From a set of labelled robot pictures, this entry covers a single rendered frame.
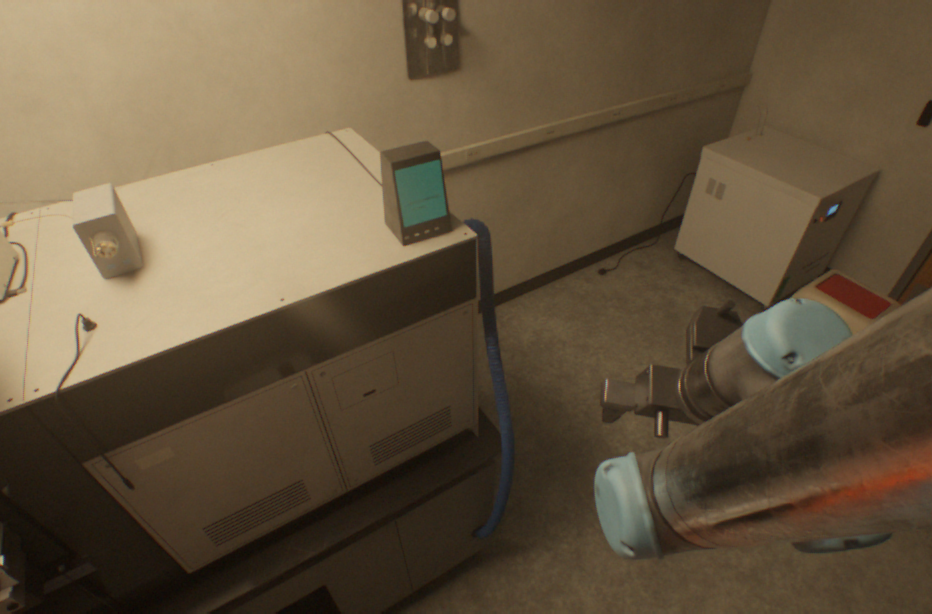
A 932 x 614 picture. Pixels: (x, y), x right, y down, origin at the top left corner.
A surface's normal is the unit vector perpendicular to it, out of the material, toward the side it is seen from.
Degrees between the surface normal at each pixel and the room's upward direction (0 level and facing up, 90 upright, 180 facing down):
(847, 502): 103
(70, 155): 90
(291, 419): 90
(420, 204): 80
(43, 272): 0
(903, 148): 90
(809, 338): 25
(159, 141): 90
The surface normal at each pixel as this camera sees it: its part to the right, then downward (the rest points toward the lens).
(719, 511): -0.84, 0.47
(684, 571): -0.02, -0.75
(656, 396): 0.04, -0.41
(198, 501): 0.53, 0.55
